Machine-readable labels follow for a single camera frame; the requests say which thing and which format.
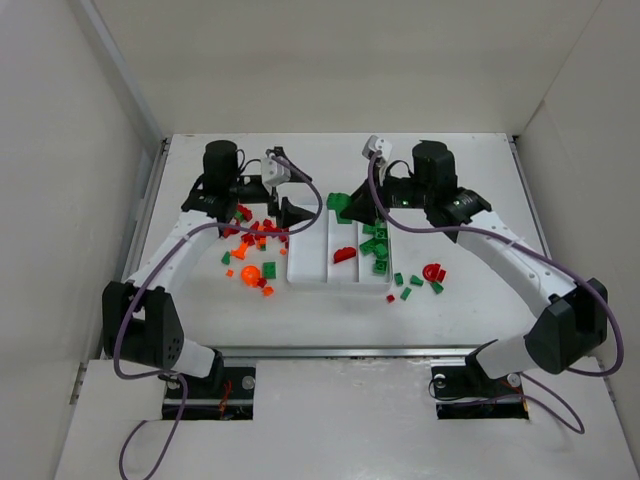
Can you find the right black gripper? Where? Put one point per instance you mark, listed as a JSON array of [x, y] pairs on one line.
[[379, 198]]

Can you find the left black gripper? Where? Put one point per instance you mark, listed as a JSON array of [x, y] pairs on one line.
[[273, 192]]

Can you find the red arch lego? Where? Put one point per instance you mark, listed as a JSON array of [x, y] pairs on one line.
[[344, 254]]

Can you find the red green lego tower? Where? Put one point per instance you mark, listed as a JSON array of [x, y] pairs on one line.
[[338, 202]]

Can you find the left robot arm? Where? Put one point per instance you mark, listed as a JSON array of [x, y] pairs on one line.
[[141, 323]]

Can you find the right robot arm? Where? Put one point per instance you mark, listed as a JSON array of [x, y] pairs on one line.
[[570, 313]]

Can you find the green lego pile in tray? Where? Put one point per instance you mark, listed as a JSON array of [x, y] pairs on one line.
[[375, 245]]

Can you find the red lego pile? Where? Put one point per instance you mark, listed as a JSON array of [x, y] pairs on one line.
[[254, 231]]

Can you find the green square lego plate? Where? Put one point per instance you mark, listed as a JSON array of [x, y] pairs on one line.
[[269, 270]]

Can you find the white three-compartment tray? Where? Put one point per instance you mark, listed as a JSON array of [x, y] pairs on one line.
[[310, 263]]

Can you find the orange cone lego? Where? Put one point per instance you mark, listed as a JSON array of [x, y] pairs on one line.
[[241, 251]]

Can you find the orange dome lego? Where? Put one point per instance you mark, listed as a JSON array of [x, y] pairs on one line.
[[251, 275]]

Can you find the green sloped lego piece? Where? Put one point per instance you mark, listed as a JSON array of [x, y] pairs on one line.
[[417, 281]]

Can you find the red semicircle lego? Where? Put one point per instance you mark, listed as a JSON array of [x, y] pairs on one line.
[[434, 273]]

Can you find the small green lego brick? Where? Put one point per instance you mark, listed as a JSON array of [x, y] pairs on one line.
[[437, 287]]

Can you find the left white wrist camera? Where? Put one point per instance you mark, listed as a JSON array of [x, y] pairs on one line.
[[274, 168]]

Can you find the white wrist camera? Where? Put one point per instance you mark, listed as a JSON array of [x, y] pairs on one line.
[[274, 168], [378, 147]]

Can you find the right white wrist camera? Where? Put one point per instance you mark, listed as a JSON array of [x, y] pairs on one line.
[[378, 147]]

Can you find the aluminium rail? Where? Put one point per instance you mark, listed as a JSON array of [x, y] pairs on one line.
[[336, 352]]

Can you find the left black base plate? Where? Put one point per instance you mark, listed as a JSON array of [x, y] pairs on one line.
[[232, 399]]

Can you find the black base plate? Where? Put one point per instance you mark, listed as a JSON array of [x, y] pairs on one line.
[[480, 395], [232, 399]]

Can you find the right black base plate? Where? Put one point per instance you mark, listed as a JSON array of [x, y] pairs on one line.
[[480, 395]]

